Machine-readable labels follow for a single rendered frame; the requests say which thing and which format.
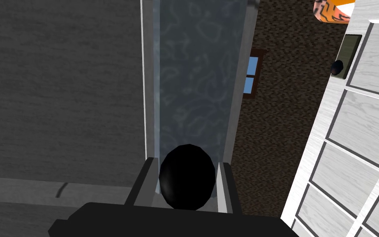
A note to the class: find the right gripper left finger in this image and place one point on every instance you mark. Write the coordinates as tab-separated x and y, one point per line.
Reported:
143	187

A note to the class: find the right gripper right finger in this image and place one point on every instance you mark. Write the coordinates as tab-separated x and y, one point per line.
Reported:
225	194

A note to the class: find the black ball door knob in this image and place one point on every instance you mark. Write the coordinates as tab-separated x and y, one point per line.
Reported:
187	177

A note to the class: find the brown framed window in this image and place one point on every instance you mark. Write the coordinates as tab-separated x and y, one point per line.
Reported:
251	77

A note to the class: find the grey door with blue panel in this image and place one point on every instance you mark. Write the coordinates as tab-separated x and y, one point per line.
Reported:
197	72

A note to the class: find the white panelled door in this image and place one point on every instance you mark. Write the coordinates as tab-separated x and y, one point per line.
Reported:
357	131

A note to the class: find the black knob on dark plate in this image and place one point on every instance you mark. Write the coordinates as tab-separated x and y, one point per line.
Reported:
337	68

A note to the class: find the orange black striped object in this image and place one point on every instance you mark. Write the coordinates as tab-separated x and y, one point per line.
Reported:
331	11

